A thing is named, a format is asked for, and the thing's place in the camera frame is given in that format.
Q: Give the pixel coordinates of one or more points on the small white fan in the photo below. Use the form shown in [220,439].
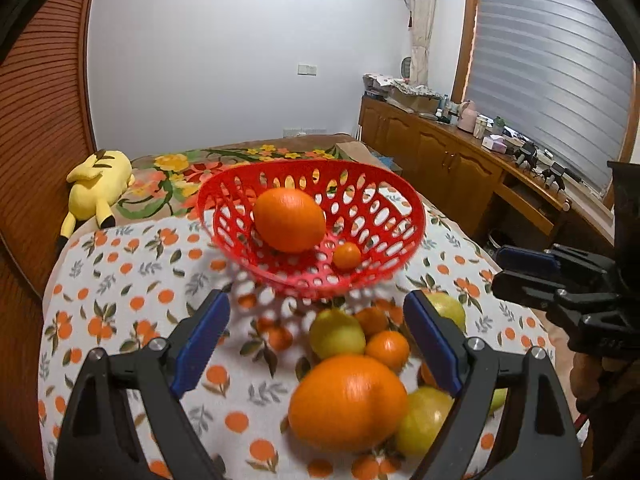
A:
[406,67]

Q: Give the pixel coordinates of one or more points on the person's right hand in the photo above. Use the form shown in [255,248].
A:
[595,377]

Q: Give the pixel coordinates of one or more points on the wooden slatted wardrobe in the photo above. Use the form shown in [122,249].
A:
[45,135]

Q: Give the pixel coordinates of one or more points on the yellow plush toy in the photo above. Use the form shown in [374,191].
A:
[95,185]

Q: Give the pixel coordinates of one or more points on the floral cloth pile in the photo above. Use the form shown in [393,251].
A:
[395,84]

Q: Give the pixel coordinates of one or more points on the white bottle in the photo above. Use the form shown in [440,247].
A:
[480,127]

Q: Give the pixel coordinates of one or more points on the large yellow green pear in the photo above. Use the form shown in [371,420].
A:
[425,422]

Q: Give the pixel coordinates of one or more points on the wooden cabinet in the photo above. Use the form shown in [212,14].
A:
[450,160]

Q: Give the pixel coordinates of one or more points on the floral blanket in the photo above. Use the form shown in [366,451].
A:
[165,180]

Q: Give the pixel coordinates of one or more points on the pink kettle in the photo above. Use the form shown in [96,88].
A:
[467,116]

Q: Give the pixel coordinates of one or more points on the pink box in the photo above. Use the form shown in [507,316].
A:
[494,143]

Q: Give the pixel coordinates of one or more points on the small tangerine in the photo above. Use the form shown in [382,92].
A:
[347,256]

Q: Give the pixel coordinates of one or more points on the red perforated plastic basket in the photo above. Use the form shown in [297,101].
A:
[310,287]

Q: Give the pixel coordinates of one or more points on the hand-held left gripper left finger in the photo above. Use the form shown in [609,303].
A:
[200,345]

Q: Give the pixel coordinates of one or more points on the orange print tablecloth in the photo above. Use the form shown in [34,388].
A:
[125,270]

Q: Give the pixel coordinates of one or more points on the black device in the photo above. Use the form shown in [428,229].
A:
[526,154]
[554,175]

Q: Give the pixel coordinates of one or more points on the large orange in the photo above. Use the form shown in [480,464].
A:
[345,402]
[290,220]

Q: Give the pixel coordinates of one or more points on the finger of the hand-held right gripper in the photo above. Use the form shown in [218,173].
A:
[525,260]
[520,287]

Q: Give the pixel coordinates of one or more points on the blue plastic bag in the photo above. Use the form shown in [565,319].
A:
[390,164]

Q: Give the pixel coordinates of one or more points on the grey window blind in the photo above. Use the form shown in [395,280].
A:
[540,60]

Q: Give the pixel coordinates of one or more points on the white wall outlet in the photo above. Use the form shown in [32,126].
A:
[300,132]

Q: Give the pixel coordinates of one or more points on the brown cardboard box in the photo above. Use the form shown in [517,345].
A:
[357,152]

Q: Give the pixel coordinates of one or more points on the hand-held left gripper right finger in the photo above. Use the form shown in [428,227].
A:
[435,340]

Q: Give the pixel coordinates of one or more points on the white wall switch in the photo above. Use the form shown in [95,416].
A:
[308,70]

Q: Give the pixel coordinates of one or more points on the beige curtain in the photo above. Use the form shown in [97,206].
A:
[422,25]

